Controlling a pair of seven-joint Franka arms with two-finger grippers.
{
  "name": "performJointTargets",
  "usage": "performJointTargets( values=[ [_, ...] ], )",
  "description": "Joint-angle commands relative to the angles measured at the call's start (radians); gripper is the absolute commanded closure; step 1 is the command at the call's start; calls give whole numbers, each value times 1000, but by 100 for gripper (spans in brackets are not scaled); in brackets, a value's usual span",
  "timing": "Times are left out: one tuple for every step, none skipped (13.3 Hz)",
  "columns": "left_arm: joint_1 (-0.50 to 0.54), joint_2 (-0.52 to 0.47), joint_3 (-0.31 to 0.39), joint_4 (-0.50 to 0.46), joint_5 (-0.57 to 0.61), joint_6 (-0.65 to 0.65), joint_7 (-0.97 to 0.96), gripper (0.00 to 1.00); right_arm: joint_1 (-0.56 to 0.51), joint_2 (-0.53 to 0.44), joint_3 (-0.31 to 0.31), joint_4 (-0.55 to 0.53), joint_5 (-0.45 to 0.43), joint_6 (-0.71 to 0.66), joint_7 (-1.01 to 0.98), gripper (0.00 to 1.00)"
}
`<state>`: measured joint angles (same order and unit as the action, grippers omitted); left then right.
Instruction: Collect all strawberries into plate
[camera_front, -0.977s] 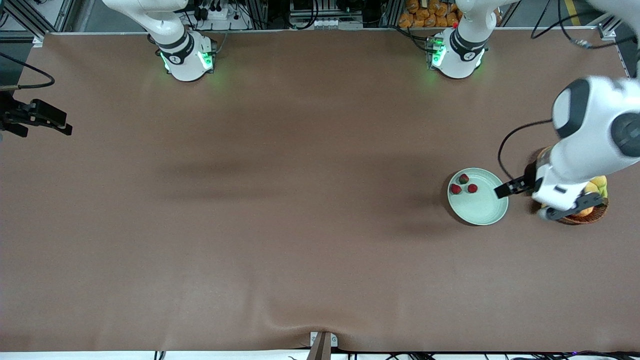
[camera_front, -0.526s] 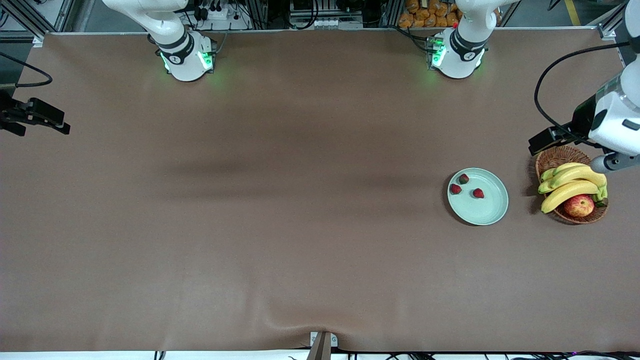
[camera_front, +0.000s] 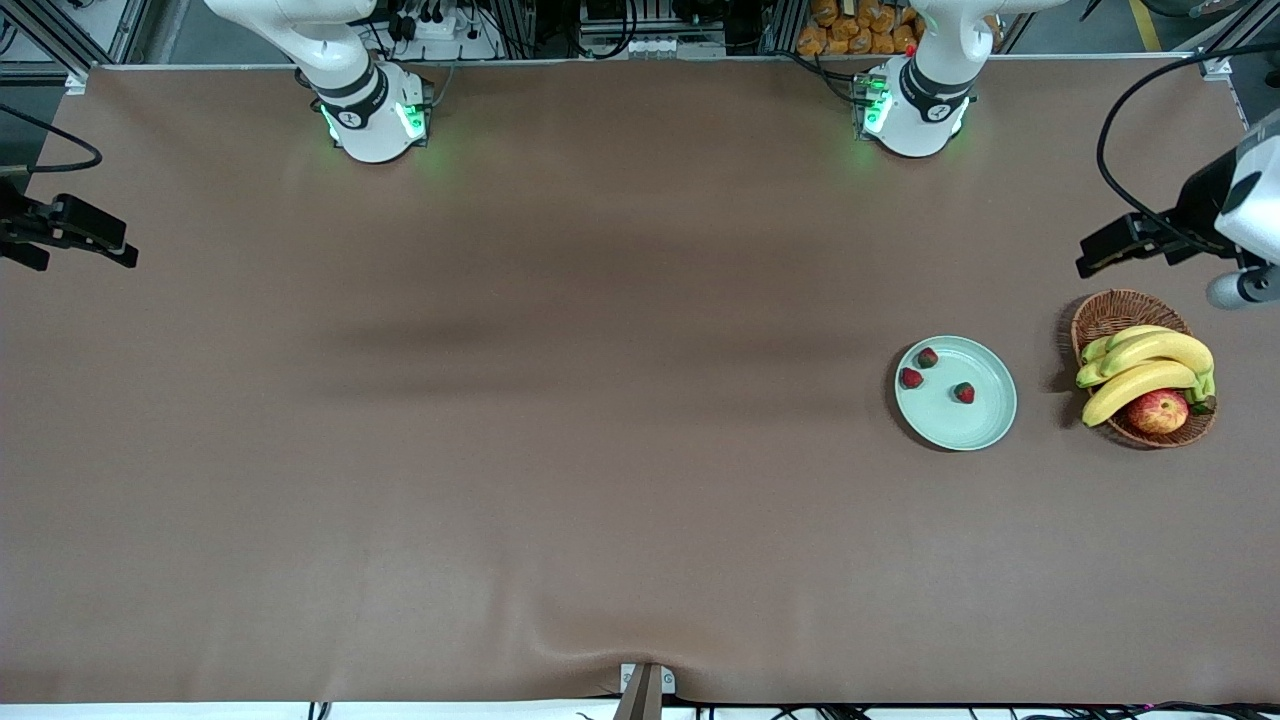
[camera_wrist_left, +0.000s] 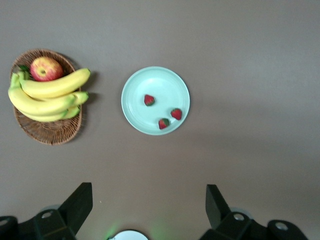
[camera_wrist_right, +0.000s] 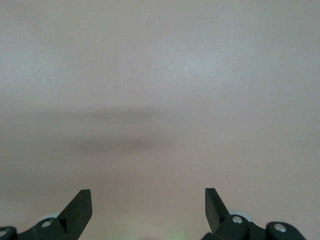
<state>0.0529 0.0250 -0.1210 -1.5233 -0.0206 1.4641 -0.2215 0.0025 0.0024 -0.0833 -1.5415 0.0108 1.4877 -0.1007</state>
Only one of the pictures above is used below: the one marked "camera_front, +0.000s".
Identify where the bag of orange bread rolls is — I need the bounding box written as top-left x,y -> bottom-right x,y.
797,0 -> 926,56

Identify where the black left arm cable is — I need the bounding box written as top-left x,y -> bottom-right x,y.
1095,40 -> 1280,249

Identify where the aluminium frame profile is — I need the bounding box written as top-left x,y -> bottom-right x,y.
1195,0 -> 1280,81
0,0 -> 151,96

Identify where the white power strip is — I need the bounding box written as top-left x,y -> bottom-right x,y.
385,0 -> 473,43

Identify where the light green round plate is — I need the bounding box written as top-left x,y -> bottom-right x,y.
894,334 -> 1019,453

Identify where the white connector strip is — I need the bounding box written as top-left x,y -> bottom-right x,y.
578,36 -> 729,59

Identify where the brown post with white bracket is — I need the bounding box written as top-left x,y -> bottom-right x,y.
613,662 -> 678,720

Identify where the red apple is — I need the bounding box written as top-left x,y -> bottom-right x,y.
1126,388 -> 1191,437

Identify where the yellow banana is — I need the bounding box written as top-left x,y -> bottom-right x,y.
1082,324 -> 1176,366
1081,360 -> 1204,429
1076,330 -> 1215,391

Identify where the large table cover mat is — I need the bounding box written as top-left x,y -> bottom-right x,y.
0,58 -> 1280,706

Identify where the brown wicker basket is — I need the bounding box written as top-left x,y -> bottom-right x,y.
1070,289 -> 1218,449

